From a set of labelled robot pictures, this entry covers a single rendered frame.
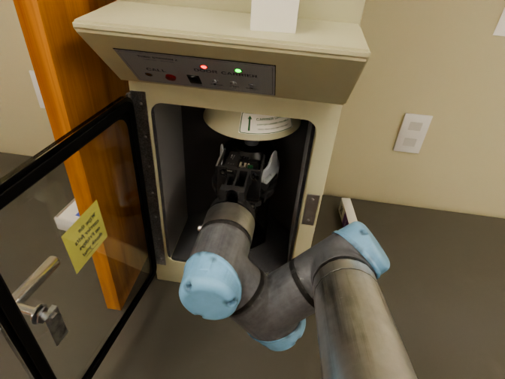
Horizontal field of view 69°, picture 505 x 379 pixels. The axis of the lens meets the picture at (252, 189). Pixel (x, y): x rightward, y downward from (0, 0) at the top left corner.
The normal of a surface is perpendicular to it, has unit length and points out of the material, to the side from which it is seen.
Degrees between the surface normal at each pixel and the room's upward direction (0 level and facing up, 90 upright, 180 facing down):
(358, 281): 19
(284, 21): 90
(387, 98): 90
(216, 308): 90
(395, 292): 0
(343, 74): 135
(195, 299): 90
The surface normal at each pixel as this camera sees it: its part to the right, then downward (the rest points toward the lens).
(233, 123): -0.32, 0.18
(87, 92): 0.99, 0.13
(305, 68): -0.14, 0.98
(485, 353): 0.06, -0.79
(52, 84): -0.14, 0.59
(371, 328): 0.08, -0.94
